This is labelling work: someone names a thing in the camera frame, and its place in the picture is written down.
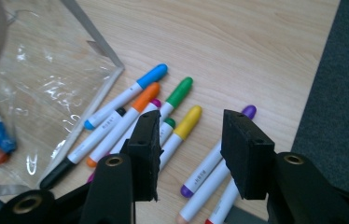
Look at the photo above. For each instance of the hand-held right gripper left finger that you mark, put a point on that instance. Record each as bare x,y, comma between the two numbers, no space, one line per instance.
146,155

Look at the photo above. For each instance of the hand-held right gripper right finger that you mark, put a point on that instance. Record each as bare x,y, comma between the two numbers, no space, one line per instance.
247,155

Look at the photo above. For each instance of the dark green marker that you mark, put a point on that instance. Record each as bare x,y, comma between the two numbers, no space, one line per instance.
170,122

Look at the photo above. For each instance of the purple marker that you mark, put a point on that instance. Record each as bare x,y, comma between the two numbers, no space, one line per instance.
203,174

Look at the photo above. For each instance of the yellow marker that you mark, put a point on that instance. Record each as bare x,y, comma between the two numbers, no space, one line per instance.
188,123

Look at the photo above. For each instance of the magenta marker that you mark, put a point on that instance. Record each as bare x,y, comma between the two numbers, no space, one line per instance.
154,102

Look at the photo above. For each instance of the black marker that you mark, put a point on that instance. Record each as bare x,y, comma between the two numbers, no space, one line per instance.
94,137

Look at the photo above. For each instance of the red marker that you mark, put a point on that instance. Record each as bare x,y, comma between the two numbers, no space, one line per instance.
224,207

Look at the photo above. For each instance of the orange marker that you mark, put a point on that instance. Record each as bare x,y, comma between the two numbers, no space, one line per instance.
146,96

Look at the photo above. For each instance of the light blue marker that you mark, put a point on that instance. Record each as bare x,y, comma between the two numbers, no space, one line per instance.
122,96

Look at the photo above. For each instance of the light green marker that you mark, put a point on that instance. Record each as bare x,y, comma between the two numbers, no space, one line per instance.
180,91

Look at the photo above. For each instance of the transparent white-trimmed pouch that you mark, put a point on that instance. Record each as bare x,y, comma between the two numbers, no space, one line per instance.
54,62

